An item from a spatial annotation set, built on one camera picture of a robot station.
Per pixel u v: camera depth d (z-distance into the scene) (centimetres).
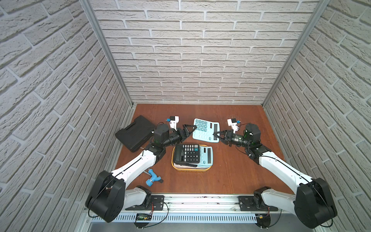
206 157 81
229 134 69
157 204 73
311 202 40
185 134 67
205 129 75
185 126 68
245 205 73
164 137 64
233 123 74
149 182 78
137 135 93
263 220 70
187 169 83
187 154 79
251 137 61
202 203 76
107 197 40
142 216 72
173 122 73
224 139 69
